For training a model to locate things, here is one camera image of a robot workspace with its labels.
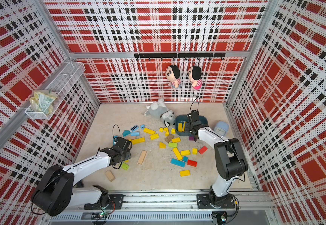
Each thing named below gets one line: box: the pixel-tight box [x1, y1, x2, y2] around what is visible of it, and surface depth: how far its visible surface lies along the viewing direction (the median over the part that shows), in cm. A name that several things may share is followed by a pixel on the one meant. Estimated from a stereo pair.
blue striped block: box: [130, 124, 140, 132], surface depth 106 cm
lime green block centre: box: [168, 142, 178, 148], surface depth 98 cm
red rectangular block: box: [186, 159, 198, 167], surface depth 90 cm
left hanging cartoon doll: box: [165, 62, 182, 89], surface depth 95 cm
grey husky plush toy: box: [144, 98, 176, 127], surface depth 107 cm
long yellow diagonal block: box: [172, 147, 183, 161], surface depth 93 cm
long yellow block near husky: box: [142, 127, 156, 135], surface depth 106 cm
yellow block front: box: [179, 169, 191, 177], surface depth 86 cm
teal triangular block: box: [122, 129, 131, 137], surface depth 105 cm
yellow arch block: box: [163, 127, 170, 137], surface depth 103 cm
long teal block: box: [170, 158, 186, 168], surface depth 90 cm
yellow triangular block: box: [158, 141, 167, 149], surface depth 97 cm
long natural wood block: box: [137, 150, 148, 165], surface depth 92 cm
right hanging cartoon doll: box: [187, 65, 203, 90], surface depth 96 cm
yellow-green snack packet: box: [29, 89, 58, 115], surface depth 64 cm
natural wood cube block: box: [104, 169, 116, 182], surface depth 83 cm
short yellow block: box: [149, 133, 160, 141], surface depth 101 cm
